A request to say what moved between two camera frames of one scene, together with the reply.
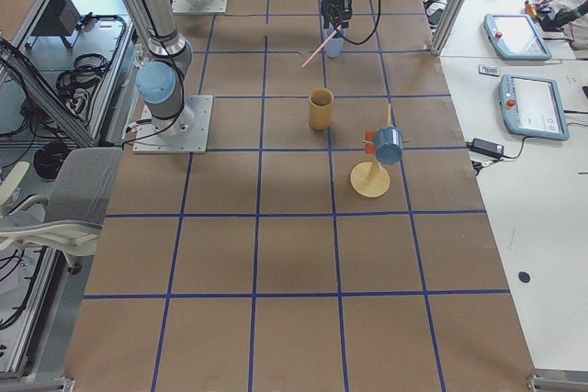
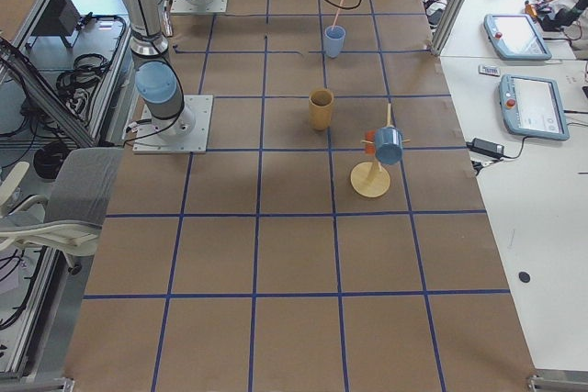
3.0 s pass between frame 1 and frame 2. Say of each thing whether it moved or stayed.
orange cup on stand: stayed
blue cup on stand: stayed
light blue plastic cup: stayed
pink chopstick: moved
